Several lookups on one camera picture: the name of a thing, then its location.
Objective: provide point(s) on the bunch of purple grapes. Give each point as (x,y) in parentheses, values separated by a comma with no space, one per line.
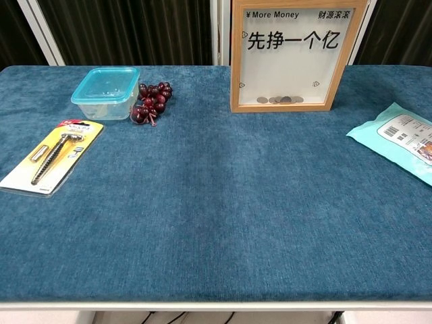
(152,99)

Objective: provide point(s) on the clear container with blue lid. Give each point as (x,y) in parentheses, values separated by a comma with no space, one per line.
(104,84)

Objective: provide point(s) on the white table frame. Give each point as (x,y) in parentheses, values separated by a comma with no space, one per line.
(216,306)

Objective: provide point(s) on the razor in yellow blister pack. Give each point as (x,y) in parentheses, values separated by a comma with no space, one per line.
(50,158)

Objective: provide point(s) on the wooden glass-front money box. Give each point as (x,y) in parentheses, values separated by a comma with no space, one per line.
(236,67)

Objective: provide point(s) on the white partition post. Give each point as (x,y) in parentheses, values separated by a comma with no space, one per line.
(43,33)
(224,40)
(355,50)

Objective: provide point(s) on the blue table cloth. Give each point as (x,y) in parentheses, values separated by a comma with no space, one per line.
(209,209)

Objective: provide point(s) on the teal wet wipes pack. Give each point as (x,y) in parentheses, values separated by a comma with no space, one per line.
(381,128)

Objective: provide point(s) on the dark curtain panel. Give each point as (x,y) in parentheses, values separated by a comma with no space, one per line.
(398,30)
(135,30)
(13,33)

